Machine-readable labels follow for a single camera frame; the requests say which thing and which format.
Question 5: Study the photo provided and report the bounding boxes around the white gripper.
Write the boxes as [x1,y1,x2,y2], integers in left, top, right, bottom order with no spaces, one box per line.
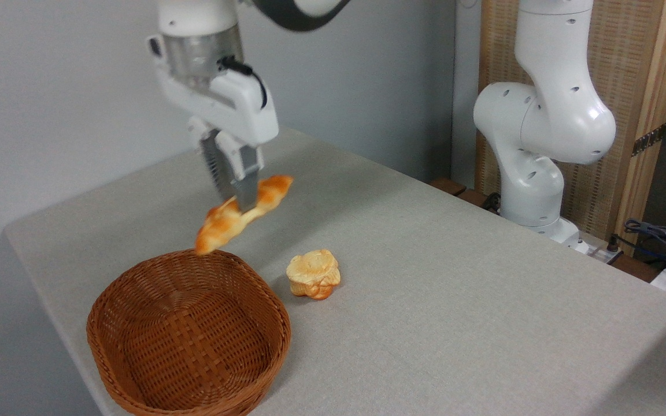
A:
[146,35,280,213]

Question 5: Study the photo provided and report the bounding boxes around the braided bread loaf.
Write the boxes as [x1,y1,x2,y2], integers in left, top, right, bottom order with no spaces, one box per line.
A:
[195,175,295,255]

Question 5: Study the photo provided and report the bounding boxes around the flower-shaped bread bun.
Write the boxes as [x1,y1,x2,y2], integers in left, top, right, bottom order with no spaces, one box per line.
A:
[286,249,342,300]

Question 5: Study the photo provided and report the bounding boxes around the brown wicker basket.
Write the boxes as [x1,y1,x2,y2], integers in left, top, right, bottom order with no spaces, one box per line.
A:
[86,249,292,416]

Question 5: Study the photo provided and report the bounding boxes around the wooden woven folding screen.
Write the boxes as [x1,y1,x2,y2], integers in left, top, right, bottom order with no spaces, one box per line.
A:
[478,0,666,258]

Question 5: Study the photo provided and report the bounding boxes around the metal screen hinge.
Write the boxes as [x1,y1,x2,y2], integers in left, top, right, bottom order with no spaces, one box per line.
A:
[632,123,666,157]

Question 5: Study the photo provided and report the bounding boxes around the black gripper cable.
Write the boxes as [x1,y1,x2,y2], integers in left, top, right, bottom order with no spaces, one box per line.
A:
[217,55,268,110]

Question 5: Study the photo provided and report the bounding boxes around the bundle of dark cables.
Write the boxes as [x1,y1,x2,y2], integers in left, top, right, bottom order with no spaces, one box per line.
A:
[624,218,666,273]

